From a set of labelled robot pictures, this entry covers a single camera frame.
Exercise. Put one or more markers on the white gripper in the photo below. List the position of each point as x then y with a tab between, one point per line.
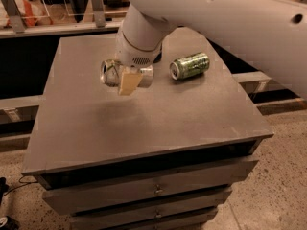
135	56

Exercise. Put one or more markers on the white 7up can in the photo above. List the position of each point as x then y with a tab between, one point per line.
112	70

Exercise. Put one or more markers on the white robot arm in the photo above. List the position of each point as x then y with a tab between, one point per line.
271	35

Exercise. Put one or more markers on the green soda can lying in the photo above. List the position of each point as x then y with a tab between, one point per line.
190	66

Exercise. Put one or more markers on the can on floor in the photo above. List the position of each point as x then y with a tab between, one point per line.
7	223

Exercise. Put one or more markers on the grey drawer cabinet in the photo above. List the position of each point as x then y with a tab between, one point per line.
163	157

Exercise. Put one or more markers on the orange white bag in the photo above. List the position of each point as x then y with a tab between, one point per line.
31	14

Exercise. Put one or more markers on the grey metal rail frame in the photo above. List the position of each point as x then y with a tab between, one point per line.
69	17

